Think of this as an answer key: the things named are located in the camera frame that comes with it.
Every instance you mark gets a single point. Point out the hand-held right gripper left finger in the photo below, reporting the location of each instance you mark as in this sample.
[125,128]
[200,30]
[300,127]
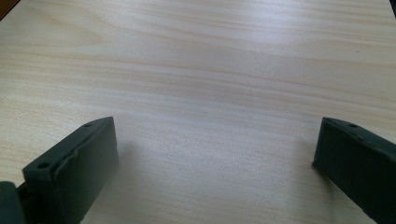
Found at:
[77,168]

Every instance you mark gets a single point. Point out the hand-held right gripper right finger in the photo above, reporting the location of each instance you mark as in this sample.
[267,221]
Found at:
[355,161]

